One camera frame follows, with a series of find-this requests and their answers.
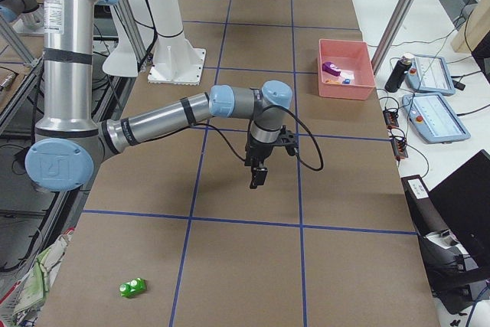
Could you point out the pink plastic box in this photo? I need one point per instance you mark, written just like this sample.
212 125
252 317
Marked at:
353 59

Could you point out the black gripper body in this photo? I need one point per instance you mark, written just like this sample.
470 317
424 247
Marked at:
256 152

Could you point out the far teach pendant tablet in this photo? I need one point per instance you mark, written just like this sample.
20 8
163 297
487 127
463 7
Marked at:
430 74

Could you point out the aluminium frame post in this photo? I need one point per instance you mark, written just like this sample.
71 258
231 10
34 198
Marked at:
393 26

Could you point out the near orange USB hub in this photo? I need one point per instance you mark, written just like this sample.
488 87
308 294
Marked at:
399 146

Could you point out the black laptop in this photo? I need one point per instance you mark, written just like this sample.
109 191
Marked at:
462 200

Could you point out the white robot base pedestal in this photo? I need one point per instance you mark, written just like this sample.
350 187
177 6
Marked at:
175 61

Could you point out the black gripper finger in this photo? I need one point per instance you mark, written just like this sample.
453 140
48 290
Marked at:
258 176

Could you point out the orange usb hub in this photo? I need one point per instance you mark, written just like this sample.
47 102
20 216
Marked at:
391 118
399 146

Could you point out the near teach pendant tablet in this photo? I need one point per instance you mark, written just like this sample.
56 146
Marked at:
433 118

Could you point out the teach pendant tablet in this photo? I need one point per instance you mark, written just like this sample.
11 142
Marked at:
433 118
430 74

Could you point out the green block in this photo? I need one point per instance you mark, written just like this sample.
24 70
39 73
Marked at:
132 288

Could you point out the black water bottle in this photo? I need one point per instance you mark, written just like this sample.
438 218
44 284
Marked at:
397 75

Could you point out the purple curved block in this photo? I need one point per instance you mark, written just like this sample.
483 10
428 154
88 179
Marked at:
331 68

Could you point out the far orange USB hub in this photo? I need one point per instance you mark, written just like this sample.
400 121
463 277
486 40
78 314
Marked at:
391 118

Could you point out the crumpled cloth bag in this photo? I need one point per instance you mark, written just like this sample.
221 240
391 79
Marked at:
22 304

